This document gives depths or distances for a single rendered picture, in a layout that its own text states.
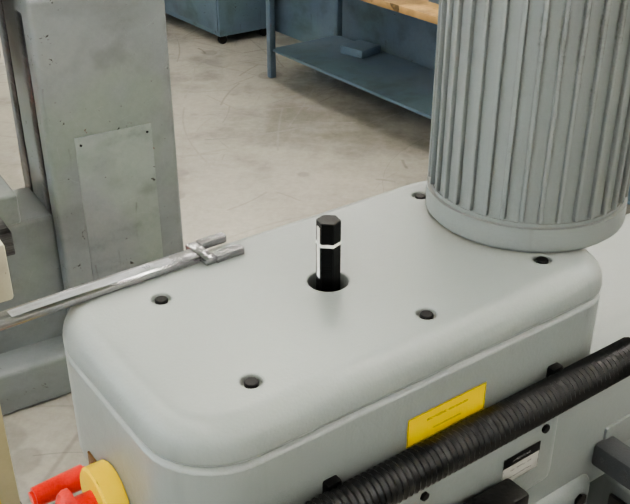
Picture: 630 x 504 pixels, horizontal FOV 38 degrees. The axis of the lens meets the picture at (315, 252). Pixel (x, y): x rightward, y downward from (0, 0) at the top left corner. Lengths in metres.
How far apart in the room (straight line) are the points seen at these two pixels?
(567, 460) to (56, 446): 2.81
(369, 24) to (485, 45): 6.73
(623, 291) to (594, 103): 0.33
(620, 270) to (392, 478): 0.51
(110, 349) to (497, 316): 0.32
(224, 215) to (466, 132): 4.35
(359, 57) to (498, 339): 6.34
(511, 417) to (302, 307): 0.20
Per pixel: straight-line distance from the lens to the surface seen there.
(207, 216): 5.18
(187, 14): 8.66
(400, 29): 7.26
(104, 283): 0.83
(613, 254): 1.19
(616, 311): 1.08
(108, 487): 0.79
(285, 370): 0.71
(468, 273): 0.85
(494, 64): 0.83
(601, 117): 0.86
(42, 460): 3.62
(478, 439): 0.80
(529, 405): 0.84
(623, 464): 1.07
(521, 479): 0.98
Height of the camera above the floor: 2.31
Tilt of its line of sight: 29 degrees down
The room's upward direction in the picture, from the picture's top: straight up
